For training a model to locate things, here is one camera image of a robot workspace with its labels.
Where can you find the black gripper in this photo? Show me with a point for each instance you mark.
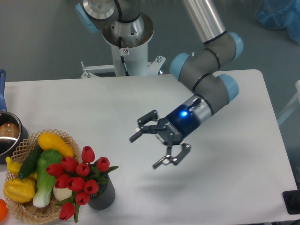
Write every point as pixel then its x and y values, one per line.
pixel 177 125

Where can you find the yellow bell pepper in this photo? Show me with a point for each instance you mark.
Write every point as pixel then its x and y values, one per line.
pixel 18 190

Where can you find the white frame at right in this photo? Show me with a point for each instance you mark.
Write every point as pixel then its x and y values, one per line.
pixel 290 107

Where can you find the woven wicker basket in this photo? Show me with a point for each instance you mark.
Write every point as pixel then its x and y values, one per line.
pixel 27 212

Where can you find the blue plastic bag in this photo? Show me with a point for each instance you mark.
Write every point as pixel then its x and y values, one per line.
pixel 280 15

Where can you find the dark grey ribbed vase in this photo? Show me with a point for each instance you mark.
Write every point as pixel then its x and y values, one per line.
pixel 106 197

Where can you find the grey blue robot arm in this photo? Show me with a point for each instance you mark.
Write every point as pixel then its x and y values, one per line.
pixel 210 93

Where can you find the beige garlic bulb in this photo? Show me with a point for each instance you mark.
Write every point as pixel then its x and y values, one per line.
pixel 62 193

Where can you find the green cucumber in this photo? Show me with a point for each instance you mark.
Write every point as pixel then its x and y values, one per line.
pixel 30 163

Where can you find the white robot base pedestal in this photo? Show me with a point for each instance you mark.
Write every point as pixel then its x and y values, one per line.
pixel 129 47

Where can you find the red tulip bouquet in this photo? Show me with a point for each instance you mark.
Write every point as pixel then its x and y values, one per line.
pixel 82 178

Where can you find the orange pepper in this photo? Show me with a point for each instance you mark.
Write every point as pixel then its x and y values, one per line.
pixel 3 210

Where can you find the green bok choy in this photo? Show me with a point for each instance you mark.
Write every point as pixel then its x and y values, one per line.
pixel 45 182

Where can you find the blue handled steel pot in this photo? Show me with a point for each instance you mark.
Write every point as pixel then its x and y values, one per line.
pixel 12 131

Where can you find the yellow squash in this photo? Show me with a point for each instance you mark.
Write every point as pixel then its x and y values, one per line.
pixel 51 141

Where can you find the black device at edge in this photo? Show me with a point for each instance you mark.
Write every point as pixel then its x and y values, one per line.
pixel 292 201

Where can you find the small yellow gourd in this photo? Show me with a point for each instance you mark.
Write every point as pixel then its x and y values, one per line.
pixel 14 167

